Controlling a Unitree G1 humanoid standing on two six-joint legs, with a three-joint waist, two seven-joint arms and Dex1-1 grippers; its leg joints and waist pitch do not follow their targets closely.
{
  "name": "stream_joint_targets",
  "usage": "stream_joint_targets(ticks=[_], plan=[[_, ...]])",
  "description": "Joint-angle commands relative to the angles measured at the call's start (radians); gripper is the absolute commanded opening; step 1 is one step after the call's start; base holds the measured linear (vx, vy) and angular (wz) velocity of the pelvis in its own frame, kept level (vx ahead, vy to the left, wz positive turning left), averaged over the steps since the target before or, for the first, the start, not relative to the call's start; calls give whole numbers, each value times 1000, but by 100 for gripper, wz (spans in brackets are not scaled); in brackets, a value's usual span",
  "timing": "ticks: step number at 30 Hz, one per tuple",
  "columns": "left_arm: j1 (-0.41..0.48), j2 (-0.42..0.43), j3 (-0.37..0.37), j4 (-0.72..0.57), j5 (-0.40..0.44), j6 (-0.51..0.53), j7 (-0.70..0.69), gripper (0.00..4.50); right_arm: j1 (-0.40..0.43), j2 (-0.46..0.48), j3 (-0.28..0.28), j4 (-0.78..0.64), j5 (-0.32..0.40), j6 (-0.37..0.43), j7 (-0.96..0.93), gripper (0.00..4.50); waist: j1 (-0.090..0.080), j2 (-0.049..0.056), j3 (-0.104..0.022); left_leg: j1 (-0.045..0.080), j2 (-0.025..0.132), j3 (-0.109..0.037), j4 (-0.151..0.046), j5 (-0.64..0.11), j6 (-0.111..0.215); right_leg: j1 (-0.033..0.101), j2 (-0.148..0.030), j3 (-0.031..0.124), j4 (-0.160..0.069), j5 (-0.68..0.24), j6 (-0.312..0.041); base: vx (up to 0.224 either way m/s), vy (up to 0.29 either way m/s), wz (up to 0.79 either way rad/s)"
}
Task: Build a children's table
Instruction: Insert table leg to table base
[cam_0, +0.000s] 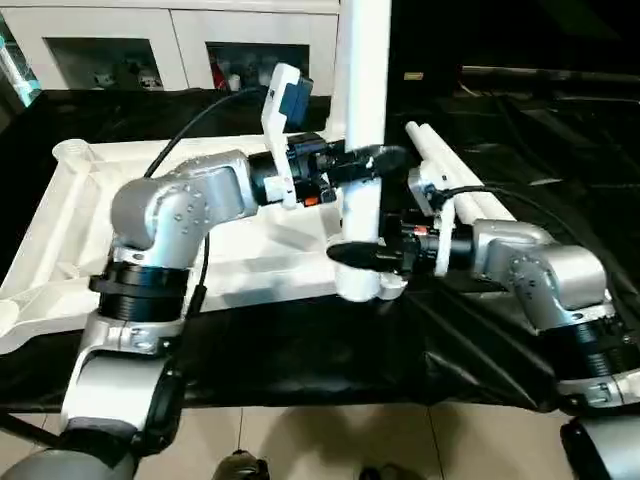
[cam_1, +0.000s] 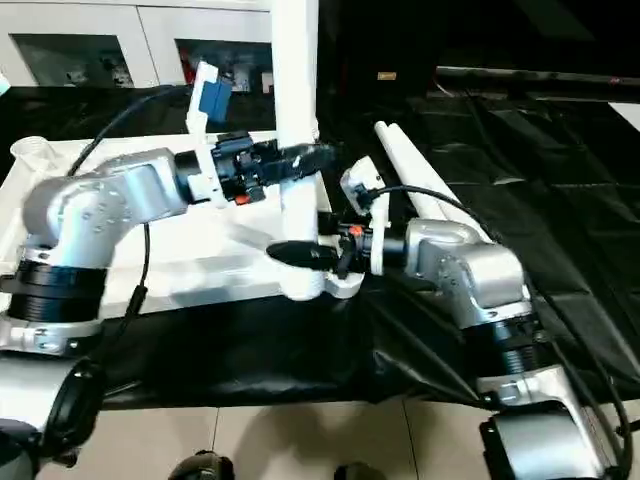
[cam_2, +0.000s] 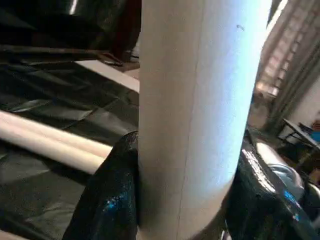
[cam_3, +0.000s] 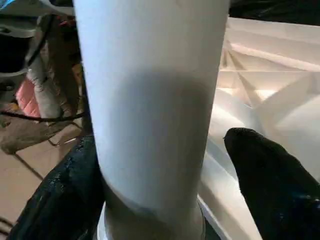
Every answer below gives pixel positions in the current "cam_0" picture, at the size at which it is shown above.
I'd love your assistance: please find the white plastic table top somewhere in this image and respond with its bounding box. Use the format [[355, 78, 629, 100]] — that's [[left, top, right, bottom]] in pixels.
[[0, 135, 413, 353]]

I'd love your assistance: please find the black table mat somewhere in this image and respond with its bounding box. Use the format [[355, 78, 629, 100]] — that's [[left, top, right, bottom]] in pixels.
[[0, 85, 640, 416]]

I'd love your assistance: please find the white glass door cabinet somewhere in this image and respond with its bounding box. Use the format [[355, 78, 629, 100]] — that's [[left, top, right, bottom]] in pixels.
[[0, 0, 343, 95]]

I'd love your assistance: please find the black right robot foot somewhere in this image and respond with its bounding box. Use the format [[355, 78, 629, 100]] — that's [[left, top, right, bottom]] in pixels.
[[359, 464, 422, 480]]

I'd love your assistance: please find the black robot foot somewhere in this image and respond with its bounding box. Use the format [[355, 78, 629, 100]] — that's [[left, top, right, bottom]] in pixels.
[[214, 451, 270, 480], [359, 464, 422, 480]]

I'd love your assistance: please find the black left robot foot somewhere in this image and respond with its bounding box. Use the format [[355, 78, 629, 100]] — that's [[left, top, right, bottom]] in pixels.
[[214, 451, 270, 480]]

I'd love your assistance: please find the light blue background object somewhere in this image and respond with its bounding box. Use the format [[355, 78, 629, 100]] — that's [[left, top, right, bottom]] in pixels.
[[0, 35, 43, 108]]

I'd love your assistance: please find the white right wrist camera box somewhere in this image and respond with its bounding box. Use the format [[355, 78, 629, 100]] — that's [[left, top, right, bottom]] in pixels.
[[406, 164, 458, 278]]

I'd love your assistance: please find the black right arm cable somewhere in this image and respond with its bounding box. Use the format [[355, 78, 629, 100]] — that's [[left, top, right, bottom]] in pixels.
[[423, 182, 603, 253]]

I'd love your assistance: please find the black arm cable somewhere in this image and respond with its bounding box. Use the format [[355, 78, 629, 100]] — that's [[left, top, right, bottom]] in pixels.
[[423, 182, 603, 253], [143, 84, 273, 323]]

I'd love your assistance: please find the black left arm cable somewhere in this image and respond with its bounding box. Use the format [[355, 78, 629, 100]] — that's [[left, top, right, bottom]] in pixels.
[[143, 84, 273, 323]]

